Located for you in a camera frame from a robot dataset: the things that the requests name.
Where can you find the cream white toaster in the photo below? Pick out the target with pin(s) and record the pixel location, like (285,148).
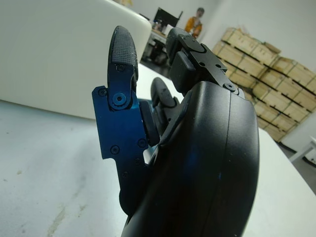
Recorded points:
(61,54)

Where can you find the white desk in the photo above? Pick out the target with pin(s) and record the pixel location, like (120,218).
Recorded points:
(158,33)

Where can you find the black monitor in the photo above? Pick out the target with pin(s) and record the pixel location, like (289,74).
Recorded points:
(168,17)

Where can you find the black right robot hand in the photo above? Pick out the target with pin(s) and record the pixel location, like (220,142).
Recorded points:
(202,160)

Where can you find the black office chair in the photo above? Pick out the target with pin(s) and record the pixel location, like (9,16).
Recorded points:
(156,50)

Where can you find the wooden crate stack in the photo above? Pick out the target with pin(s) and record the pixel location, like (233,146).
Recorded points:
(271,74)

